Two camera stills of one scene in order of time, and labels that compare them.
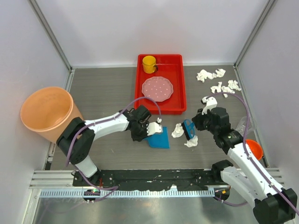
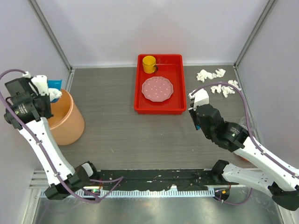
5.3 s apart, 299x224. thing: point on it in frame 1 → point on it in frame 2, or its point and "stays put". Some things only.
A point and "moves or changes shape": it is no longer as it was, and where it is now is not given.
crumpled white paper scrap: (202, 75) stays put
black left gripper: (139, 138) → (48, 112)
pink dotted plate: (160, 88) stays put
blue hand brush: (189, 129) moves or changes shape
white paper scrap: (178, 130) → (54, 94)
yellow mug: (149, 63) stays put
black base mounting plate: (184, 179) stays put
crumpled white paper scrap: (219, 73) stays put
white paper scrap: (218, 88) stays put
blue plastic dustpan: (160, 140) → (55, 84)
